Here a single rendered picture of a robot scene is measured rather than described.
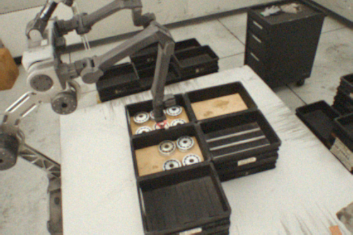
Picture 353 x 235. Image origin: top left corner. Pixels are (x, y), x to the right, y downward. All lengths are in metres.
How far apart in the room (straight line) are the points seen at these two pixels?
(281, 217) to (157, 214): 0.63
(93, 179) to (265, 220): 1.00
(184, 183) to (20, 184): 1.85
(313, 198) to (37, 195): 2.20
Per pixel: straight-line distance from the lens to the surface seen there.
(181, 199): 1.56
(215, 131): 1.84
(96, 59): 1.39
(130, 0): 1.63
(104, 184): 1.86
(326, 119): 2.90
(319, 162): 1.96
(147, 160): 1.73
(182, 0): 4.79
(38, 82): 1.40
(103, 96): 2.82
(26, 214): 2.87
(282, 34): 3.02
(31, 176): 3.10
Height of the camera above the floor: 2.16
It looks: 40 degrees down
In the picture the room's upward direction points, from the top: 6 degrees counter-clockwise
